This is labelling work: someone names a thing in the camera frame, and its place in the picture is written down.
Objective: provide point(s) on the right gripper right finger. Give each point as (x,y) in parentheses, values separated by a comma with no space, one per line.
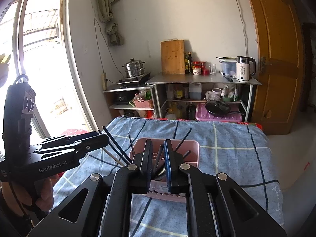
(217,206)

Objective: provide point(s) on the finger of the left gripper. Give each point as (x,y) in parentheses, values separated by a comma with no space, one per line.
(68,155)
(63,140)

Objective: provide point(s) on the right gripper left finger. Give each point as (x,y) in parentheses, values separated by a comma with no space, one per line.
(101,206)

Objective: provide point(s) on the wooden chopstick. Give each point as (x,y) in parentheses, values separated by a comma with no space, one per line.
(113,157)

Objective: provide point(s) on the metal kitchen shelf table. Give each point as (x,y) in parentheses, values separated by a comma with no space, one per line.
(159,82)

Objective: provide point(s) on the left hand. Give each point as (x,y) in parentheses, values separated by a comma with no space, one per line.
(45,202)

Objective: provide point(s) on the pink plastic chopstick basket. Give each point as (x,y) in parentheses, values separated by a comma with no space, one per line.
(187,153)

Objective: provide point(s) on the black chopstick far left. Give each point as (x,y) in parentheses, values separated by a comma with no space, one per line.
(116,145)

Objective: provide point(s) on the blue plaid tablecloth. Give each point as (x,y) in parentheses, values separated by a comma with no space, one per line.
(238,150)

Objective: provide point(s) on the black chopstick middle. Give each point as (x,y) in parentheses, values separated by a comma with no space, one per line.
(161,148)

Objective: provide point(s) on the pink small basket on shelf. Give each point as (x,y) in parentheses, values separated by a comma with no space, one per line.
(143,104)

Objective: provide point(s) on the induction cooker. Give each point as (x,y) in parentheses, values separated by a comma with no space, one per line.
(135,81)

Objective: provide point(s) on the black frying pan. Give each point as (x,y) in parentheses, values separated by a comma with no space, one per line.
(220,109)

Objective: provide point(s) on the low metal side shelf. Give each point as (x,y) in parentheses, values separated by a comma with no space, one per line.
(120,100)

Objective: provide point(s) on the stainless steel steamer pot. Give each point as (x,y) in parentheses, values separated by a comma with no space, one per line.
(134,68)

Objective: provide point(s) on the white plastic jug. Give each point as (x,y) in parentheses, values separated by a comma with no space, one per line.
(195,91)

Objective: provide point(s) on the wooden door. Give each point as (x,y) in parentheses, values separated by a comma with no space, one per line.
(281,65)

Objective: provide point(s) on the glass mug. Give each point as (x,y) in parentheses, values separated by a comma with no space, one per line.
(212,69)

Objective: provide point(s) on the bamboo cutting board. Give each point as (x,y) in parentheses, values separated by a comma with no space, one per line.
(172,57)

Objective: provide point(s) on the red lidded jar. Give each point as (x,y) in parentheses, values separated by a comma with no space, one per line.
(196,68)

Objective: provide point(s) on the water filter pitcher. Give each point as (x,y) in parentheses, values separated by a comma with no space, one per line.
(228,65)

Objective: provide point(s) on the white electric kettle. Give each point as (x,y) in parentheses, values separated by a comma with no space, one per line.
(245,68)

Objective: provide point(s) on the dark soy sauce bottle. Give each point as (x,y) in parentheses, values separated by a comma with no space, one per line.
(189,63)

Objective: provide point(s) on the window frame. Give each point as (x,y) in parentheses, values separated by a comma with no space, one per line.
(36,47)

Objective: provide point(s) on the hanging cloth on wall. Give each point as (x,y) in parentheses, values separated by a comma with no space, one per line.
(111,27)

